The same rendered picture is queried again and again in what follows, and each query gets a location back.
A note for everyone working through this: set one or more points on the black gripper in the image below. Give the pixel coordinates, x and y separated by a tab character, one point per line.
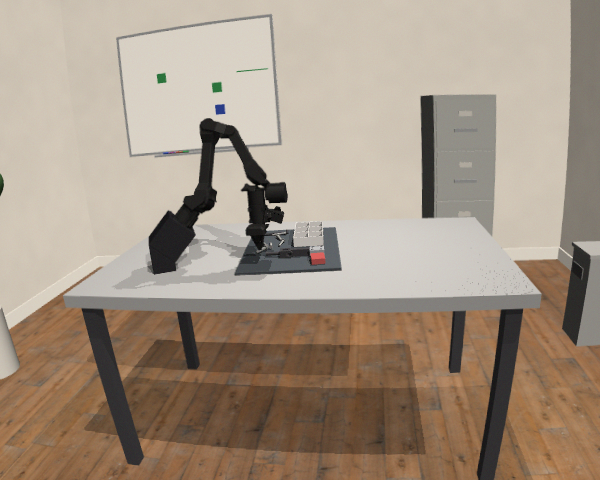
257	227

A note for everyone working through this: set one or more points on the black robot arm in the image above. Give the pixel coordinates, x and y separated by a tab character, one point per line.
206	197

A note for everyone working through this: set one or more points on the red block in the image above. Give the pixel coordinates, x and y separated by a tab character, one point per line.
317	258

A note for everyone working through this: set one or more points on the dark grey flat bar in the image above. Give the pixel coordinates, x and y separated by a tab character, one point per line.
300	251

